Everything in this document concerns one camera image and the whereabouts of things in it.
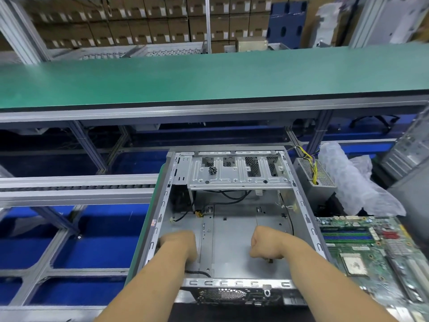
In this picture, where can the person's right hand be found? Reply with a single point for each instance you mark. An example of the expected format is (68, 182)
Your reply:
(268, 243)

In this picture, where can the person's left hand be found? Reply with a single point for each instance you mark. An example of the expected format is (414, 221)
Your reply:
(177, 244)

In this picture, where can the black and silver computer case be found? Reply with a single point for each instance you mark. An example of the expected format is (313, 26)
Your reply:
(234, 244)

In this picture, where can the grey power supply unit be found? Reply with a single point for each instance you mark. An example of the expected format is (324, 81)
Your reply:
(315, 181)

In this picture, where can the small gold CPU chip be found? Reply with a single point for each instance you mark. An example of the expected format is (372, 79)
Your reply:
(355, 264)

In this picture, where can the green motherboard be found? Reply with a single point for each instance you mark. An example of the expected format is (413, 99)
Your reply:
(379, 261)

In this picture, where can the person's right forearm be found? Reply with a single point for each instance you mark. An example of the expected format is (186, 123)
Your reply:
(335, 285)

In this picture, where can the person's left forearm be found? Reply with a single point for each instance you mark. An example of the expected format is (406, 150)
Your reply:
(147, 288)

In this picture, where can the dark grey case side panel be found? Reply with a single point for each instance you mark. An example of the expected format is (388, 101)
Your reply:
(414, 201)

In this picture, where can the grey computer tower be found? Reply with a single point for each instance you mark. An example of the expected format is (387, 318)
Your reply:
(410, 147)

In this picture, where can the white bubble wrap bag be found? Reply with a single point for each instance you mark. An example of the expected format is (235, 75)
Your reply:
(355, 177)

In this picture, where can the green conveyor belt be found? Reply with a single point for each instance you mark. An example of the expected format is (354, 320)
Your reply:
(201, 77)

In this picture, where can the stack of cardboard boxes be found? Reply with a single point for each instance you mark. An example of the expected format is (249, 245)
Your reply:
(147, 23)

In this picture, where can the aluminium roller conveyor rail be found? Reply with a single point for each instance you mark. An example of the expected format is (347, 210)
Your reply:
(74, 189)

